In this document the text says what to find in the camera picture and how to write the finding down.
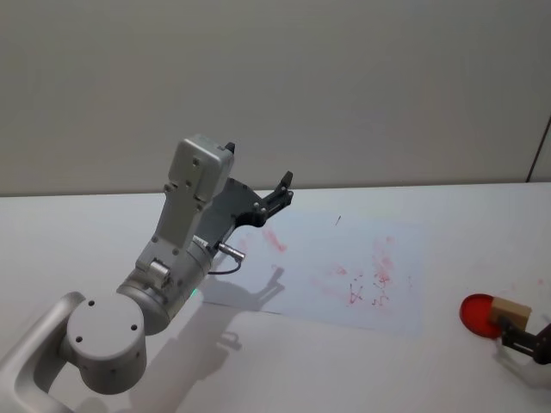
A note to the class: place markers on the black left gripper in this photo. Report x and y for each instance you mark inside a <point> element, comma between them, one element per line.
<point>234,206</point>

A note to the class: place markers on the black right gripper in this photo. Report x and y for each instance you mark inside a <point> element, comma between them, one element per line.
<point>543,346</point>

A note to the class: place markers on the small tan wooden block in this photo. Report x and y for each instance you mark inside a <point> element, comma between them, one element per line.
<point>512,312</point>

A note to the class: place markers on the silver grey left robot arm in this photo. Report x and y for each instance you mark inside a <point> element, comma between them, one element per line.
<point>103,335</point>

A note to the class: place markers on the red round shallow dish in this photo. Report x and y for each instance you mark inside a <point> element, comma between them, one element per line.
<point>473,314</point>

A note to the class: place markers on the white paper sheet red marks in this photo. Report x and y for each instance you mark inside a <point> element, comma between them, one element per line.
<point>323,254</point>

